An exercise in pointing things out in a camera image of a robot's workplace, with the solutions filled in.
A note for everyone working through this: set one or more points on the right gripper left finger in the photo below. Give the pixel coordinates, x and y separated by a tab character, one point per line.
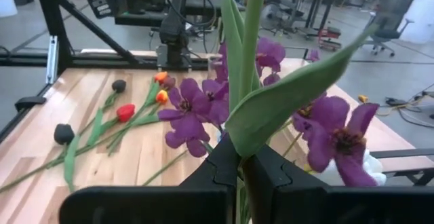
217	173

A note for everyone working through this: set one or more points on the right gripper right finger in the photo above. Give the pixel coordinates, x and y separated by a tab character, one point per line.
278	190

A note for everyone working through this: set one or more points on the purple artificial flower bunch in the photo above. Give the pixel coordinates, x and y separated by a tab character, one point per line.
190	108

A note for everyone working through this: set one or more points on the pink tulip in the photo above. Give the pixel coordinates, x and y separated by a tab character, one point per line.
271	115

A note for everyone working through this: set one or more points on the yellow and red tulip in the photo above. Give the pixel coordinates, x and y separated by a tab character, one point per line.
162	96

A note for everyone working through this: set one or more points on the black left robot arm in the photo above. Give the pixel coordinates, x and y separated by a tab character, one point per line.
173	30

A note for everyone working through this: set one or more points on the dark grey desk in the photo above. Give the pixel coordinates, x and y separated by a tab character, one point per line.
135	19

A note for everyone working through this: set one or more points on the black tulip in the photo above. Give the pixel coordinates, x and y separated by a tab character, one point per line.
119	86
63	134

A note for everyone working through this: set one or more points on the orange tulip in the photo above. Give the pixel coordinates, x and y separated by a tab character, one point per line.
161	77

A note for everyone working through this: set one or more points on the black table clamp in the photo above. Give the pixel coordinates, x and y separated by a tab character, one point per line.
30	102

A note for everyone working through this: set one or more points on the red rolling cart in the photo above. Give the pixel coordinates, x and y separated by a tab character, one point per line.
329	35

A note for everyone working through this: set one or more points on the grey office chair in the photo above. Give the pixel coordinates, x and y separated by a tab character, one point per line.
386	30

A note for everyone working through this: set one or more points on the black aluminium table frame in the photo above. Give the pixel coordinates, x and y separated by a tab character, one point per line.
51	13

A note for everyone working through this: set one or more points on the silver frame bracket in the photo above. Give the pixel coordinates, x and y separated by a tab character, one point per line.
52	59

